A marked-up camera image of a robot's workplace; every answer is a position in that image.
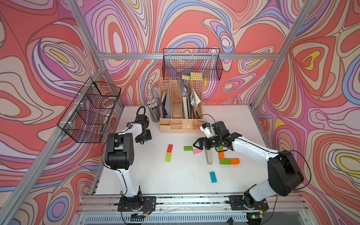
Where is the back black wire basket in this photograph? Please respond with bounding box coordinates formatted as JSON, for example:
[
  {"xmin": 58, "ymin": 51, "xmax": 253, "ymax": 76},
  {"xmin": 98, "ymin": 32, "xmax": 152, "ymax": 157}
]
[{"xmin": 162, "ymin": 47, "xmax": 223, "ymax": 81}]

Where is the beige desk organizer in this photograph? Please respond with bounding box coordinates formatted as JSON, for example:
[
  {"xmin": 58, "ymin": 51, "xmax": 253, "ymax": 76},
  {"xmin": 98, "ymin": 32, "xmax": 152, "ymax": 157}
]
[{"xmin": 159, "ymin": 78, "xmax": 204, "ymax": 133}]

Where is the dark green block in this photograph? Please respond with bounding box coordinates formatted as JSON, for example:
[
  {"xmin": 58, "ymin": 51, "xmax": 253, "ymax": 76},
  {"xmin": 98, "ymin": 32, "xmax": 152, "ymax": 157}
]
[{"xmin": 219, "ymin": 158, "xmax": 231, "ymax": 165}]

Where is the black white stapler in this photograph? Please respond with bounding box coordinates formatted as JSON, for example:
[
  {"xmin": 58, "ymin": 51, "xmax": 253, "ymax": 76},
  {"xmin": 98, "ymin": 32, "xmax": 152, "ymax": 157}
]
[{"xmin": 204, "ymin": 150, "xmax": 213, "ymax": 165}]

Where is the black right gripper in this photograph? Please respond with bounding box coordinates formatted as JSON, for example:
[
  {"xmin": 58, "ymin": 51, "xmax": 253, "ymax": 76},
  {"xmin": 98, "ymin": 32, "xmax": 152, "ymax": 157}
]
[{"xmin": 193, "ymin": 135, "xmax": 221, "ymax": 151}]

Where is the clear cup of pencils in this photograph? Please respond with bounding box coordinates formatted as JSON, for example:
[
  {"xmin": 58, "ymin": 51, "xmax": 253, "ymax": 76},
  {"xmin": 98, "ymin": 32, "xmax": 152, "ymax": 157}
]
[{"xmin": 147, "ymin": 99, "xmax": 161, "ymax": 122}]

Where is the red wooden block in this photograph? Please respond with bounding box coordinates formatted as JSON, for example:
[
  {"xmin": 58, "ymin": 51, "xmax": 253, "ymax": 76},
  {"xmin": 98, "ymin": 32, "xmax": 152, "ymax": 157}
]
[{"xmin": 167, "ymin": 144, "xmax": 173, "ymax": 153}]

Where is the black wire basket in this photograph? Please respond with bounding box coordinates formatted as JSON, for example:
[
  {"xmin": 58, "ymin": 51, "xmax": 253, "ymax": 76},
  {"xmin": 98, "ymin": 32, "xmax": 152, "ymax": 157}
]
[
  {"xmin": 57, "ymin": 78, "xmax": 121, "ymax": 143},
  {"xmin": 162, "ymin": 47, "xmax": 223, "ymax": 81}
]

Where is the orange block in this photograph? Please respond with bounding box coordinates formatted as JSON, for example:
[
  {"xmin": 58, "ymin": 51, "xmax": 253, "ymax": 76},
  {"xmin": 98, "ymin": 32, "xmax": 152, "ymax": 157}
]
[
  {"xmin": 218, "ymin": 152, "xmax": 225, "ymax": 159},
  {"xmin": 230, "ymin": 158, "xmax": 240, "ymax": 165}
]

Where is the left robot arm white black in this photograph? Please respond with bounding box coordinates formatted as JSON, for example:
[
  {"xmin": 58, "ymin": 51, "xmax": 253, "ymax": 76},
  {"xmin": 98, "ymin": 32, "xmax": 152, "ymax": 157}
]
[{"xmin": 105, "ymin": 115, "xmax": 153, "ymax": 212}]

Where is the teal block front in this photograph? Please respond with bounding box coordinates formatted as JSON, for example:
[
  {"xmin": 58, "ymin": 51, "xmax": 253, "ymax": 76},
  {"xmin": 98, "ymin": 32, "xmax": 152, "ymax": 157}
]
[{"xmin": 209, "ymin": 172, "xmax": 217, "ymax": 183}]

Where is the yellow sticky note block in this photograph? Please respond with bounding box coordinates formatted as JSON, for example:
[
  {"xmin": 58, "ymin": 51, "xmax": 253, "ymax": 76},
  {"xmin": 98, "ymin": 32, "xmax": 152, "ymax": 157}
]
[{"xmin": 181, "ymin": 72, "xmax": 203, "ymax": 81}]

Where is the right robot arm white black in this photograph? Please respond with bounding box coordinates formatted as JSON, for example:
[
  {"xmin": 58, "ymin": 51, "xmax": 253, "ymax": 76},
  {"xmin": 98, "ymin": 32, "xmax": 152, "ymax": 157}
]
[{"xmin": 193, "ymin": 121, "xmax": 304, "ymax": 210}]

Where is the left black wire basket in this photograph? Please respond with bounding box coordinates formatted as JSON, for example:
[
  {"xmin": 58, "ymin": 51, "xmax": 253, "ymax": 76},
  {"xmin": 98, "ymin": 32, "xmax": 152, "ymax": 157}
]
[{"xmin": 57, "ymin": 78, "xmax": 121, "ymax": 143}]

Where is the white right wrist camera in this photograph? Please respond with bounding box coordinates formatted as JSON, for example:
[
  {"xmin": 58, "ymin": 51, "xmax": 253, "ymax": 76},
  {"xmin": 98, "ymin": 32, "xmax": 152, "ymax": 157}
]
[{"xmin": 200, "ymin": 122, "xmax": 213, "ymax": 138}]

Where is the metal base rail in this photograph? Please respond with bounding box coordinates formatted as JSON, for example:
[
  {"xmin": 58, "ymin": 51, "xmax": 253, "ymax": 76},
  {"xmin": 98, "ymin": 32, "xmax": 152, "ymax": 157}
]
[{"xmin": 77, "ymin": 193, "xmax": 306, "ymax": 225}]

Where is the pink wooden block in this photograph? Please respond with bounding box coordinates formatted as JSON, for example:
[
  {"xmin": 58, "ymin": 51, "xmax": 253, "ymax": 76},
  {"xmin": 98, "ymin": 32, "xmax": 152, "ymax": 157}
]
[{"xmin": 193, "ymin": 149, "xmax": 203, "ymax": 155}]

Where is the orange block front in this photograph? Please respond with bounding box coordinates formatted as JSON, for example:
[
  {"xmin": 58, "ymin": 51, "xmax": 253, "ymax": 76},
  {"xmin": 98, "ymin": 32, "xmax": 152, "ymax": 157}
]
[{"xmin": 218, "ymin": 152, "xmax": 225, "ymax": 159}]

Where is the light green block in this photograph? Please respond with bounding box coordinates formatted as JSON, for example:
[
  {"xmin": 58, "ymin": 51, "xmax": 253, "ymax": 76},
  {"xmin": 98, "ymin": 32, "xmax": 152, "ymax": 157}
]
[{"xmin": 165, "ymin": 152, "xmax": 172, "ymax": 162}]

